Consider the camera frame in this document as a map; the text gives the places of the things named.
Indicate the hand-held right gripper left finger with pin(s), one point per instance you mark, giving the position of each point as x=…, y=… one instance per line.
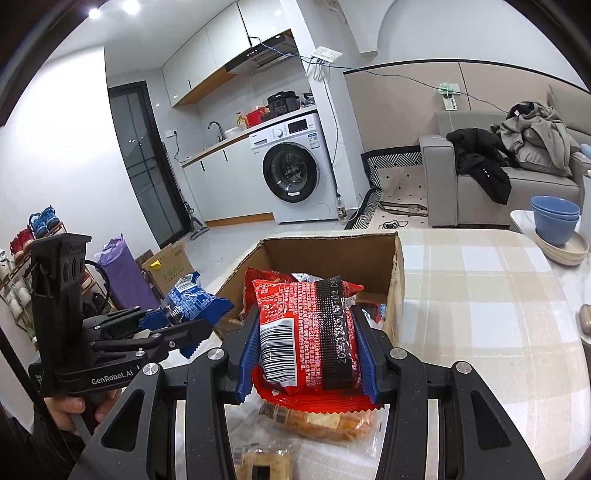
x=249, y=355

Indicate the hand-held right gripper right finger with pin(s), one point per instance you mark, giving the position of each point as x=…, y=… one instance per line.
x=364, y=360

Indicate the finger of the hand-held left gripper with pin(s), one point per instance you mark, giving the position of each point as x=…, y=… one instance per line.
x=152, y=318
x=184, y=334

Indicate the blue cookie packet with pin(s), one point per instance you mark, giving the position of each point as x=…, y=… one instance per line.
x=194, y=302

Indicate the brown cardboard box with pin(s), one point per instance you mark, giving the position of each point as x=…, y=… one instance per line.
x=323, y=258

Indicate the person's left forearm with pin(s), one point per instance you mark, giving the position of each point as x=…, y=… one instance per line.
x=32, y=452

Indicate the person's left hand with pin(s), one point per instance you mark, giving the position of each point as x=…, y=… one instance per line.
x=69, y=408

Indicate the wooden shoe rack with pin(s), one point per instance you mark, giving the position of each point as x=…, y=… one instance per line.
x=18, y=277

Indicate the purple bag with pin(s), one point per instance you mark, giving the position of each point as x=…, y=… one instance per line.
x=120, y=272

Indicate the printed floor carton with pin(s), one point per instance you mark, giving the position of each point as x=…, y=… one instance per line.
x=168, y=263

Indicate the clear bread packet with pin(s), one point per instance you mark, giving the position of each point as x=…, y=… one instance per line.
x=323, y=424

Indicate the clear cake packet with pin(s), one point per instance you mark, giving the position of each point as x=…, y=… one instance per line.
x=263, y=464

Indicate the small plastic bottle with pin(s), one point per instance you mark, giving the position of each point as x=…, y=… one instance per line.
x=340, y=207

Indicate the white base cabinets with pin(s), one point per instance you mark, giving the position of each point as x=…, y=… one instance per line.
x=221, y=180

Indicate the dark glass door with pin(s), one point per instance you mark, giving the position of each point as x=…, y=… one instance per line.
x=138, y=161

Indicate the white washing machine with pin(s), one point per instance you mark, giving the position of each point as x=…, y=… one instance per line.
x=314, y=184

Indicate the grey sofa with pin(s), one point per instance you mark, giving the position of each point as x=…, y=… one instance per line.
x=438, y=184

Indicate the white bowl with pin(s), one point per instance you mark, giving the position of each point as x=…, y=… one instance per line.
x=232, y=132

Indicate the kitchen faucet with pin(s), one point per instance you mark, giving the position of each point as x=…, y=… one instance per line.
x=218, y=127

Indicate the yellow bottle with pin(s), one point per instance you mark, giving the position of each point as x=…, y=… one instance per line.
x=241, y=122

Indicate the olive key pouch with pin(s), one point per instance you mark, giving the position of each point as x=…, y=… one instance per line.
x=585, y=321

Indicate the beige dish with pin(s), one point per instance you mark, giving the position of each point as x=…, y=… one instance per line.
x=563, y=253

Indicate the red box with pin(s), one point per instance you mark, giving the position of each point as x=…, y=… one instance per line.
x=256, y=117

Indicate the black jacket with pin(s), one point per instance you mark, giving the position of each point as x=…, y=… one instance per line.
x=485, y=161

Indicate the blue bowl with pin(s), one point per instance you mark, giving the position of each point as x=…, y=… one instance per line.
x=554, y=205
x=556, y=228

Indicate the black rice cooker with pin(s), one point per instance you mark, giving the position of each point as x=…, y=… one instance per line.
x=281, y=102

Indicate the white power strip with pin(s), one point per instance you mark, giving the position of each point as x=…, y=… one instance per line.
x=448, y=94

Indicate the black range hood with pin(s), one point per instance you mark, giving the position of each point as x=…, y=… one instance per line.
x=263, y=55

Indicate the grey clothes pile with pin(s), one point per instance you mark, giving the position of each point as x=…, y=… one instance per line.
x=540, y=134

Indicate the light blue pillow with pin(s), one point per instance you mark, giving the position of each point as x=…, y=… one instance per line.
x=586, y=152

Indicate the white wall cabinets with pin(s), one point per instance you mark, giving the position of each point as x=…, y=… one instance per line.
x=207, y=50

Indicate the white wall router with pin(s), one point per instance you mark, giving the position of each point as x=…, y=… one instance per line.
x=325, y=55

